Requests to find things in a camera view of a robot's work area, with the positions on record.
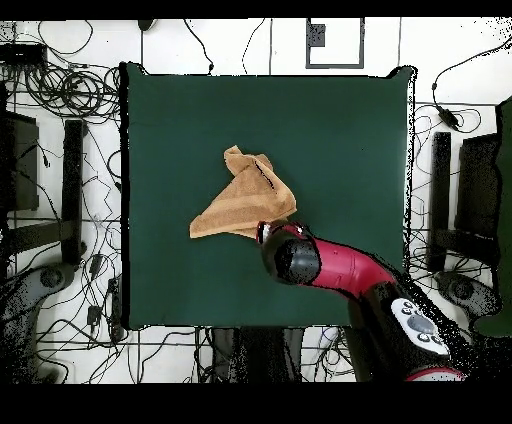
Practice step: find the tan terry towel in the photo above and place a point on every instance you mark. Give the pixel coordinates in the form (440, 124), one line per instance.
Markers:
(248, 200)

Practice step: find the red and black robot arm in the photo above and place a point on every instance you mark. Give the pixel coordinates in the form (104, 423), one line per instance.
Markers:
(344, 268)

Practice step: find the dark green table cloth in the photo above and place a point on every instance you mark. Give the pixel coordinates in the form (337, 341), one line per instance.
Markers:
(340, 160)

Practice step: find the black stand foot bar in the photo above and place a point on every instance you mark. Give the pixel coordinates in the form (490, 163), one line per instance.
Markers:
(439, 200)
(72, 192)

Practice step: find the grey stand base with caster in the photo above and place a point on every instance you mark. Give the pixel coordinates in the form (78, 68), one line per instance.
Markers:
(460, 288)
(52, 276)

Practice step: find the long black power strip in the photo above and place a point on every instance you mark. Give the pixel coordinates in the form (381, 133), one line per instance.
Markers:
(116, 304)

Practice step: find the black equipment box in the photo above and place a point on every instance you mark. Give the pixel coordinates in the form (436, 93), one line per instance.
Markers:
(22, 168)
(478, 188)

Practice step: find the black power adapter brick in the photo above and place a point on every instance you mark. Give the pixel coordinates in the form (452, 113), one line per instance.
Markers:
(447, 116)

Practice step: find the dark grey square plate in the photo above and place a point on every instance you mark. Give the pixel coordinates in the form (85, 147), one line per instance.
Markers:
(317, 36)

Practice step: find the small black power adapter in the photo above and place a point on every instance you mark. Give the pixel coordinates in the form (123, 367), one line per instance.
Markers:
(96, 264)
(94, 315)

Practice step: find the black oval device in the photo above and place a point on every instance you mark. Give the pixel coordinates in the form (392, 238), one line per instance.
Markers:
(144, 24)

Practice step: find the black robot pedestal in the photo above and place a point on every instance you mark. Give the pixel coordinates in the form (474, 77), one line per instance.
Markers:
(260, 356)

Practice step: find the grey square floor frame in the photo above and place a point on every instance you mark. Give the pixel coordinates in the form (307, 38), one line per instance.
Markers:
(335, 65)

